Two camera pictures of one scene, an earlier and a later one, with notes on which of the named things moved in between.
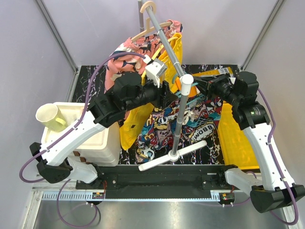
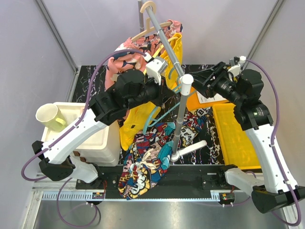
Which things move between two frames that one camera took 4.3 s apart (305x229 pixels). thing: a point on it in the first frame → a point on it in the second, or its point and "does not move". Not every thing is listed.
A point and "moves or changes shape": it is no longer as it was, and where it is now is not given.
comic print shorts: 181,132 moves or changes shape
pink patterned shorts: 146,46 does not move
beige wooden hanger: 148,29 does not move
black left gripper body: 163,99 does not move
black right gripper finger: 204,89 does not move
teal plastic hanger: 178,94 → 178,89
